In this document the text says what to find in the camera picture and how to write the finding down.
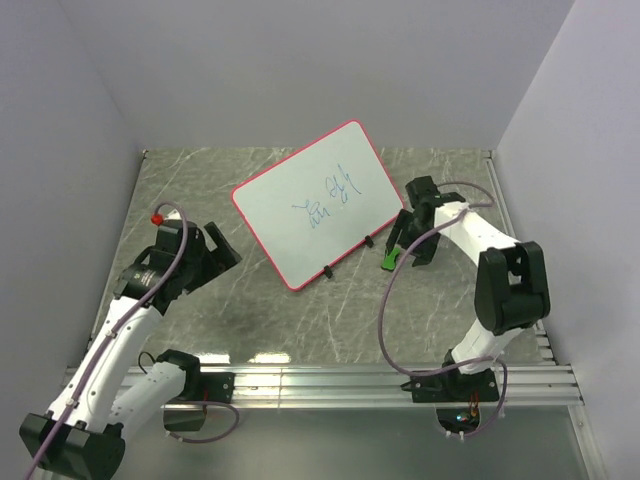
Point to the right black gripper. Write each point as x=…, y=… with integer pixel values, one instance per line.
x=403, y=220

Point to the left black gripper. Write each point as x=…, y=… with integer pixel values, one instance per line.
x=218, y=260

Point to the green whiteboard eraser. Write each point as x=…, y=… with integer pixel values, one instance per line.
x=389, y=261

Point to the pink framed whiteboard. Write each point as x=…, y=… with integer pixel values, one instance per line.
x=316, y=206

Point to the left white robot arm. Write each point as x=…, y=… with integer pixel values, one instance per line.
x=85, y=431

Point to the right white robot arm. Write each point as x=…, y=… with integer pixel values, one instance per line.
x=458, y=220

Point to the black whiteboard stand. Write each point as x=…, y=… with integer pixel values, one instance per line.
x=327, y=270

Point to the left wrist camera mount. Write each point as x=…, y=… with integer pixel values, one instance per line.
x=165, y=217

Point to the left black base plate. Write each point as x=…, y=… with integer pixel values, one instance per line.
x=216, y=387

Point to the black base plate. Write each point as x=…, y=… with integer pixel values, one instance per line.
x=216, y=387
x=453, y=387

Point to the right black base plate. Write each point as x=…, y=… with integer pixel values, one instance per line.
x=453, y=387

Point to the aluminium mounting rail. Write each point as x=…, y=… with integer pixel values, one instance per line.
x=361, y=386

